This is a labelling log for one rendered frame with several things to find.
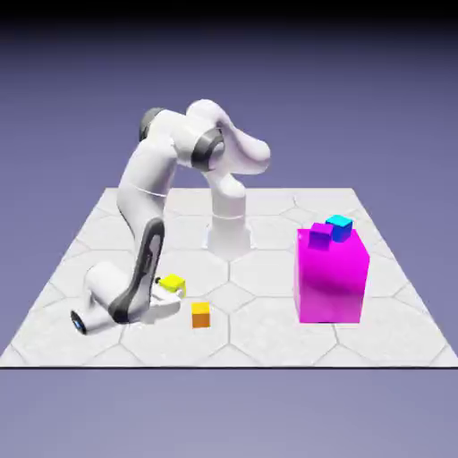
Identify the small purple cube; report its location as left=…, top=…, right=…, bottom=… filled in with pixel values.
left=308, top=222, right=335, bottom=251

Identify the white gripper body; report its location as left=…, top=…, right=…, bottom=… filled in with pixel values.
left=148, top=284, right=184, bottom=318

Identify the small cyan cube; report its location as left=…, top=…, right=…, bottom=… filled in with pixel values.
left=325, top=214, right=354, bottom=243

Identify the small orange cube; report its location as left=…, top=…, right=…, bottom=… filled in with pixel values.
left=191, top=301, right=211, bottom=329

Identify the small yellow cube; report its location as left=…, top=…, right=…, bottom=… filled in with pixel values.
left=157, top=273, right=187, bottom=299

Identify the large magenta box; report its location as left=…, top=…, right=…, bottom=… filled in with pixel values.
left=293, top=227, right=370, bottom=325

